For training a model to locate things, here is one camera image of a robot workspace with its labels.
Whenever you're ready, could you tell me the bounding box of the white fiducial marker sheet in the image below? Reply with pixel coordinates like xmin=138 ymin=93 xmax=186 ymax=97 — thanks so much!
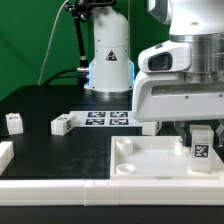
xmin=71 ymin=111 xmax=141 ymax=127

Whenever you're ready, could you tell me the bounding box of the black camera stand pole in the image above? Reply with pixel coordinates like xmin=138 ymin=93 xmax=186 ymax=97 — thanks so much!
xmin=65 ymin=0 xmax=117 ymax=85

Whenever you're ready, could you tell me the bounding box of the white square tabletop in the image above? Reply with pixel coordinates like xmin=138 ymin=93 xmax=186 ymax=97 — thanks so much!
xmin=110 ymin=136 xmax=224 ymax=180

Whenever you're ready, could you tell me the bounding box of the white U-shaped obstacle fence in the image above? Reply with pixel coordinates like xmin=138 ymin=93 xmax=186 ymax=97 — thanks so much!
xmin=0 ymin=139 xmax=224 ymax=207

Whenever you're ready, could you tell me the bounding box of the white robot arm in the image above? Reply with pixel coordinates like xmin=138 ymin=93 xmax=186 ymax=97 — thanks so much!
xmin=132 ymin=0 xmax=224 ymax=142

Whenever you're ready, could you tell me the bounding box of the white cable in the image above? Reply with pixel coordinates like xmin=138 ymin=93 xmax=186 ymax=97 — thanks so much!
xmin=37 ymin=0 xmax=71 ymax=86

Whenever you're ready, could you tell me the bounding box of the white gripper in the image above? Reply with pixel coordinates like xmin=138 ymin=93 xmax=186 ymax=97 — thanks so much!
xmin=132 ymin=41 xmax=224 ymax=147

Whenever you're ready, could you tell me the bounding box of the black cable bundle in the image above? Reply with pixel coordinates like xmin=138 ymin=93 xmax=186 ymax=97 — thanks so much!
xmin=43 ymin=68 xmax=88 ymax=87

